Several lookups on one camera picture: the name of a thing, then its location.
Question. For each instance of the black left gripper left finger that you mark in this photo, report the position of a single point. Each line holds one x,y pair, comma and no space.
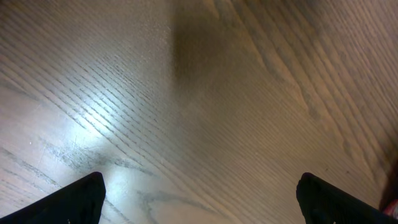
79,202

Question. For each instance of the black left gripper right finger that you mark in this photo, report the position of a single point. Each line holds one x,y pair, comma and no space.
321,202

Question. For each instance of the orange red chocolate bar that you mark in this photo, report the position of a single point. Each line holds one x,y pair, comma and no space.
392,209

